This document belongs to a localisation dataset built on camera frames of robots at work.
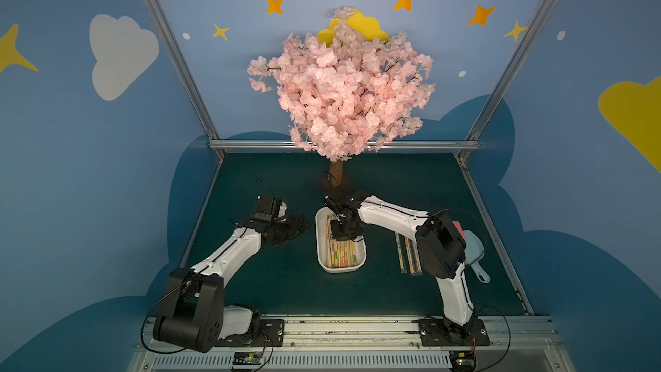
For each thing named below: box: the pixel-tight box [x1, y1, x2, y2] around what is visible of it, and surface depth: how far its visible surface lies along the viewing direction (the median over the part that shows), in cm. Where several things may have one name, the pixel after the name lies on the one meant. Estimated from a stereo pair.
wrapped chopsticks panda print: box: [326, 214, 339, 269], surface depth 90 cm
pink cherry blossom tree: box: [247, 6, 435, 188], surface depth 69 cm
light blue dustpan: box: [463, 229, 491, 285], surface depth 92 cm
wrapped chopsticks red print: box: [339, 240, 349, 268], surface depth 90 cm
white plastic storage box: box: [315, 205, 367, 273], surface depth 90 cm
